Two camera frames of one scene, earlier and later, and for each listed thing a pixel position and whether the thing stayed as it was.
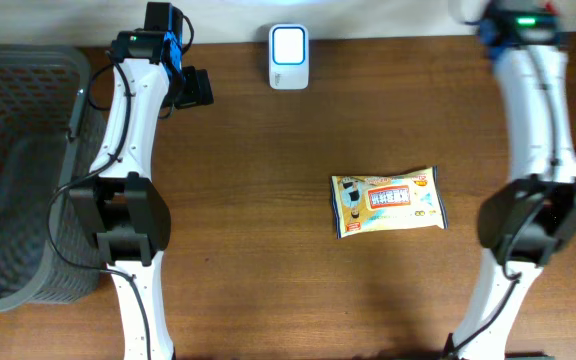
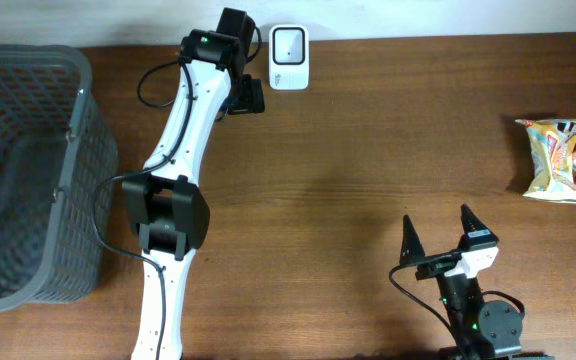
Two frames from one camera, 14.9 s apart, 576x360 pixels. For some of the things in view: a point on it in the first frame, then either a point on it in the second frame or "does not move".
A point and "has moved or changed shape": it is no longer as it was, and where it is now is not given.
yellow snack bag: (391, 201) has moved or changed shape
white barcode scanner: (289, 56) does not move
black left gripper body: (193, 89) → (246, 96)
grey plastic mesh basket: (34, 126) does not move
